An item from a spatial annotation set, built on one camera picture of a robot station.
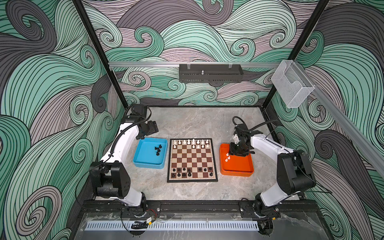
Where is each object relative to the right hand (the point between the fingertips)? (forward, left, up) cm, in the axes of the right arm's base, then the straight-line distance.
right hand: (232, 153), depth 90 cm
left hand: (+7, +49, +15) cm, 52 cm away
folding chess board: (-4, +25, -2) cm, 26 cm away
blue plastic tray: (+1, +52, -3) cm, 52 cm away
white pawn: (-1, +3, -1) cm, 3 cm away
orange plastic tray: (-8, -2, 0) cm, 8 cm away
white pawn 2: (-4, +4, -2) cm, 6 cm away
